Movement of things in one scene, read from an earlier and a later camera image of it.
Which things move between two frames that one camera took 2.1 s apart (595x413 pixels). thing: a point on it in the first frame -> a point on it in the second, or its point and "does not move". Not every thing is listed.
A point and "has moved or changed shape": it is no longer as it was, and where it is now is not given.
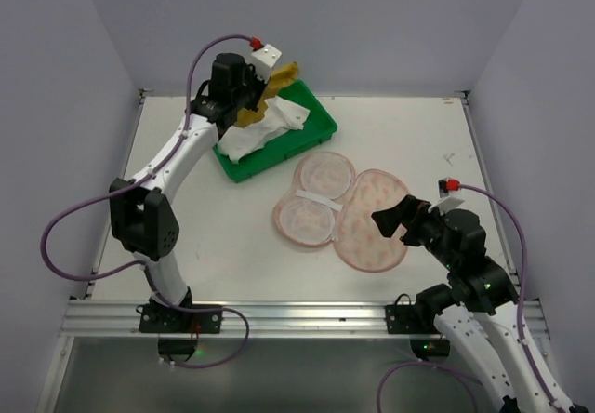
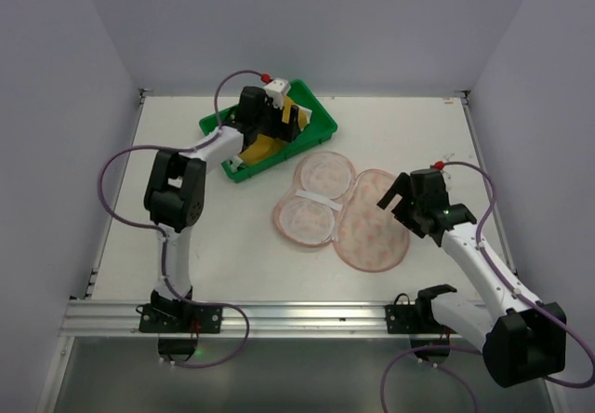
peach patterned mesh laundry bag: (330, 202) does not move
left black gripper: (251, 98) -> (283, 118)
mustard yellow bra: (279, 77) has moved or changed shape
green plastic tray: (317, 126) does not move
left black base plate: (158, 318) does not move
